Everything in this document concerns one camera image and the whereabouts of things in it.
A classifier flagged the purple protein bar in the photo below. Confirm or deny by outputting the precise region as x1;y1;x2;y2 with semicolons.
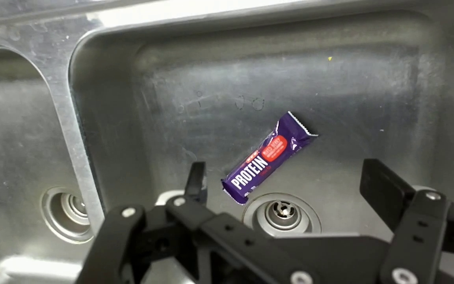
219;108;320;204

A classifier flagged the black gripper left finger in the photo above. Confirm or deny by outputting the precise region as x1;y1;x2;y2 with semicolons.
74;160;224;284

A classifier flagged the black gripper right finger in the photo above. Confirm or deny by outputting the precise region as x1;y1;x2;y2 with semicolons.
360;157;454;284

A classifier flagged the stainless steel double sink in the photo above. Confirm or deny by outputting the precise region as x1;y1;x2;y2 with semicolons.
0;0;454;284

